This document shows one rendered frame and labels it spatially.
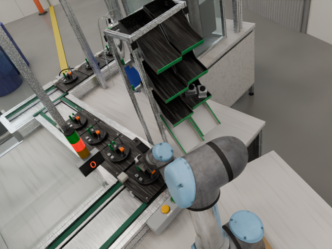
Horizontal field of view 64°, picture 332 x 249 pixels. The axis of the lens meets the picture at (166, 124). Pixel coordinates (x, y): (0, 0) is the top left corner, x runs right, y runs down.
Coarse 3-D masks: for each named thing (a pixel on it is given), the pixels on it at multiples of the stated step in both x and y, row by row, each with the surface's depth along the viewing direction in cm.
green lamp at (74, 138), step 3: (75, 132) 112; (72, 135) 111; (75, 135) 113; (78, 135) 115; (66, 138) 112; (69, 138) 112; (72, 138) 112; (75, 138) 113; (78, 138) 114; (69, 141) 113; (72, 141) 113; (75, 141) 114; (78, 141) 115
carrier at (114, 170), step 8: (120, 136) 169; (112, 144) 166; (120, 144) 161; (128, 144) 162; (104, 152) 162; (112, 152) 158; (120, 152) 156; (128, 152) 155; (136, 152) 156; (112, 160) 153; (120, 160) 152; (128, 160) 153; (112, 168) 152; (120, 168) 150; (128, 168) 151
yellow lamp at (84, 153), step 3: (84, 147) 119; (84, 150) 119; (87, 150) 121; (78, 153) 119; (81, 153) 119; (84, 153) 119; (87, 153) 121; (81, 156) 120; (84, 156) 120; (87, 156) 121
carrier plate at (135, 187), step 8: (128, 176) 145; (160, 176) 140; (128, 184) 141; (136, 184) 140; (152, 184) 138; (160, 184) 137; (136, 192) 137; (144, 192) 135; (152, 192) 134; (144, 200) 132
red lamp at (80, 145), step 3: (81, 141) 116; (72, 144) 115; (75, 144) 114; (78, 144) 115; (81, 144) 116; (84, 144) 119; (75, 147) 116; (78, 147) 116; (81, 147) 117; (75, 150) 118; (78, 150) 117; (81, 150) 118
